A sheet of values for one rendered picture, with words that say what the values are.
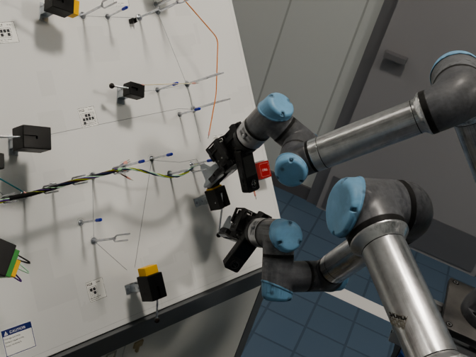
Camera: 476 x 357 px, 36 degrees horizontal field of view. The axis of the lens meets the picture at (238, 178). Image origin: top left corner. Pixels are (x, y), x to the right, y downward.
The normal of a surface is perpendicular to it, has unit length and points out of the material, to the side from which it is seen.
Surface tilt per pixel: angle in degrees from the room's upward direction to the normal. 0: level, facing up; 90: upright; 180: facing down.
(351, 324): 0
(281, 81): 90
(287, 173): 90
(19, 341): 51
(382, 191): 16
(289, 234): 56
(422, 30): 90
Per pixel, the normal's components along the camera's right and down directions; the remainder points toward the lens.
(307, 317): 0.28, -0.84
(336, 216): -0.92, -0.15
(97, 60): 0.71, -0.13
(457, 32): -0.34, 0.38
